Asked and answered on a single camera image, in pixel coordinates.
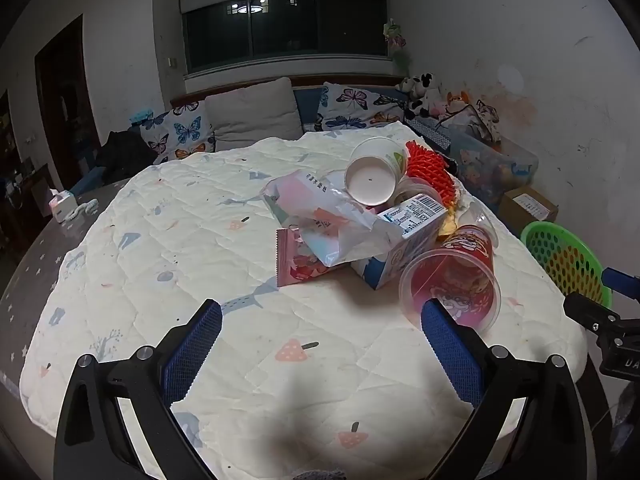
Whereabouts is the black clothing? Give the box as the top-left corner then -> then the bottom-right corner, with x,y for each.
96,130 -> 158,186

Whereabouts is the dark wooden cabinet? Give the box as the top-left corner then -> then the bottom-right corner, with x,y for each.
0,90 -> 51,261

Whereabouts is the butterfly print pillow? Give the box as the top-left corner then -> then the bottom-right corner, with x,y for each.
139,100 -> 216,166
319,81 -> 381,131
370,94 -> 408,127

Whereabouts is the dark wooden door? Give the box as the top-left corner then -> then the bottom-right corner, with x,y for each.
35,14 -> 101,161

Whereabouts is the white printed plastic bag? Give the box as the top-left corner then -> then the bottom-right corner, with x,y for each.
260,169 -> 403,267

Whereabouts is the pink snack packet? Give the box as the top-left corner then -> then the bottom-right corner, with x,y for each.
275,227 -> 346,288

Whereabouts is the printed white cloth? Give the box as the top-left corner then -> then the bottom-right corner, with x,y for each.
440,100 -> 503,146

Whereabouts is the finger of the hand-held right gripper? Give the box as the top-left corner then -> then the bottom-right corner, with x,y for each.
601,266 -> 640,307
564,291 -> 623,333

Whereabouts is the black and white cow plush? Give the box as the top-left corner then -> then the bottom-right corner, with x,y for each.
397,74 -> 441,116

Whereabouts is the dark window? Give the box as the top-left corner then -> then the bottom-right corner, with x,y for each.
182,0 -> 390,75

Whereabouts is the grey star tablecloth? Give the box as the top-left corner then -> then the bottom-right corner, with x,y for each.
0,180 -> 151,461

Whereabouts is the white printed quilt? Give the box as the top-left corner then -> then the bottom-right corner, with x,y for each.
19,122 -> 588,480

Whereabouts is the clear plastic cup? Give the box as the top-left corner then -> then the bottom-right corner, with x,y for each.
387,175 -> 445,210

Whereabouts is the orange peel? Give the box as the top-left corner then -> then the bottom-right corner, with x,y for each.
437,199 -> 466,238

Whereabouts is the red printed plastic cup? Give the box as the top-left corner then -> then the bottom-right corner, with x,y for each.
398,225 -> 502,333

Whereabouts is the grey pillow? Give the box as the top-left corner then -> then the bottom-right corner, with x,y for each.
204,77 -> 304,153

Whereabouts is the white tissue box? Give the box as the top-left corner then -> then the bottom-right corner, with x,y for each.
47,189 -> 76,223

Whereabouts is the clear storage box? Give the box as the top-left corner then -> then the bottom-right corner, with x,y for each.
447,122 -> 540,206

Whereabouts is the paper flower decoration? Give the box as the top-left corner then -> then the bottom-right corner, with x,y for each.
384,17 -> 413,73

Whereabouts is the white milk carton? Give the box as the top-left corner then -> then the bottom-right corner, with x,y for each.
350,195 -> 448,292

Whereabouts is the green plastic basket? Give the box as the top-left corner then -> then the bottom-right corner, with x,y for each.
520,221 -> 613,308

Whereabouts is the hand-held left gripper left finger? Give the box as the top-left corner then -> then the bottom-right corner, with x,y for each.
52,299 -> 223,480

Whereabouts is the blue sofa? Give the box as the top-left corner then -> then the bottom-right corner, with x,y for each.
75,74 -> 506,201

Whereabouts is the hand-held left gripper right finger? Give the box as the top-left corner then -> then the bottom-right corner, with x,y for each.
420,298 -> 598,480

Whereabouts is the white paper cup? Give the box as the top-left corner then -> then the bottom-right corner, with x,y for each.
344,136 -> 410,206

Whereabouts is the cardboard box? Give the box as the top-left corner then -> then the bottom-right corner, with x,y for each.
500,186 -> 559,226

